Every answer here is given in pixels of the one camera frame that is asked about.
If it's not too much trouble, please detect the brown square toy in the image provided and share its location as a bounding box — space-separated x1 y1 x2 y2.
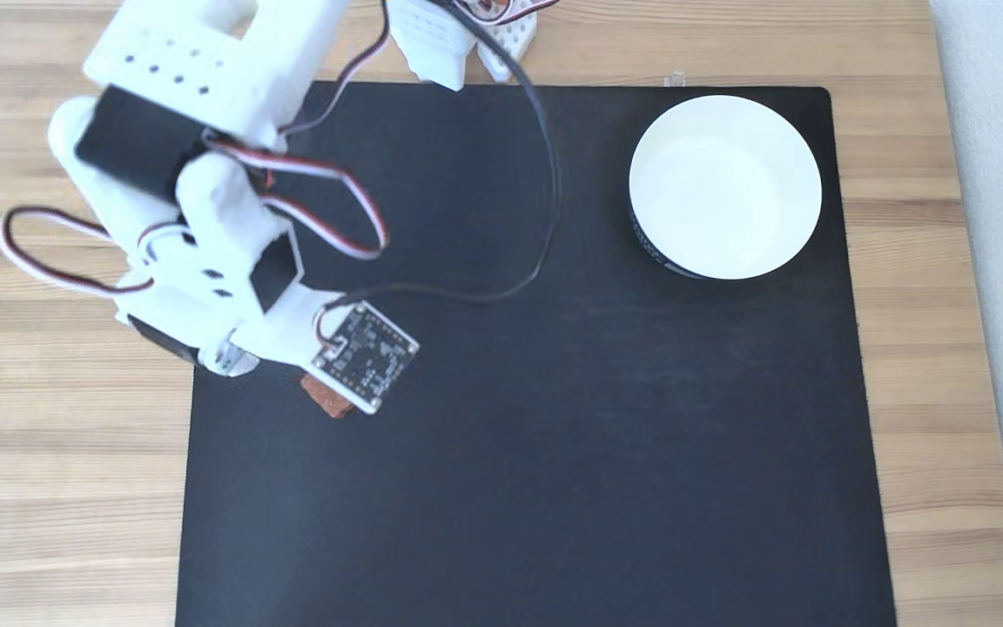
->
300 373 356 420

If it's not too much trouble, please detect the camera module on white bracket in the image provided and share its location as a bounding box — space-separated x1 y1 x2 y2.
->
284 283 422 415

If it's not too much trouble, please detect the red white black servo wire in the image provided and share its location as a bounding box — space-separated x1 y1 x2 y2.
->
0 206 157 299
204 139 389 262
279 22 394 138
471 0 562 27

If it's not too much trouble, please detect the black camera cable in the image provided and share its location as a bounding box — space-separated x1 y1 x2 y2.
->
323 0 565 307

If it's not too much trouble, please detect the black mouse pad mat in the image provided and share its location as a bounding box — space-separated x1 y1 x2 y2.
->
175 81 899 627

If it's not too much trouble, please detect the white round plate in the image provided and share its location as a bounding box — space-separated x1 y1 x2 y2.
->
628 94 824 281

